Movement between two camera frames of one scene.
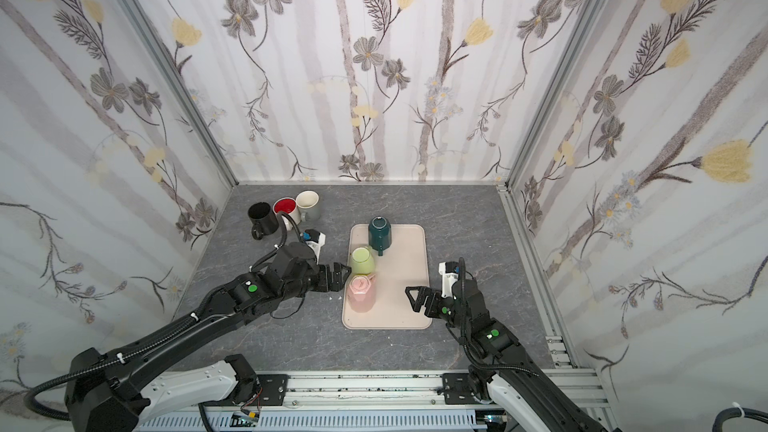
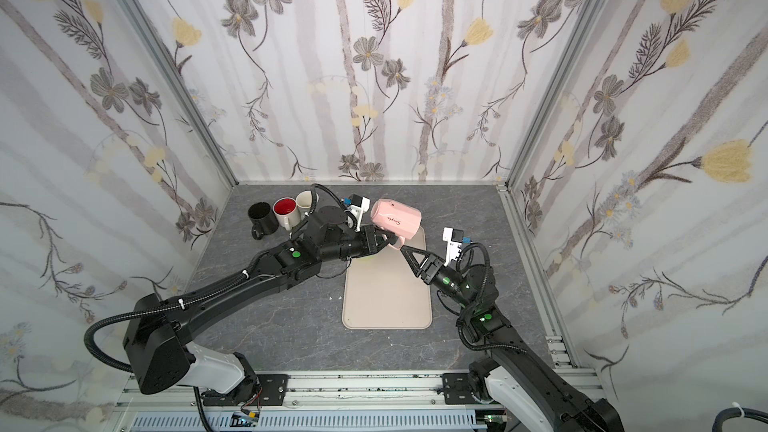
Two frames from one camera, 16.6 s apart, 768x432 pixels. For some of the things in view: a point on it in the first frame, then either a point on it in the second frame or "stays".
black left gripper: x=324 y=276 -> x=370 y=241
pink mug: x=361 y=293 -> x=401 y=219
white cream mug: x=289 y=206 stays
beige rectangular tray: x=402 y=265 stays
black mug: x=264 y=220 stays
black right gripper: x=432 y=303 -> x=429 y=267
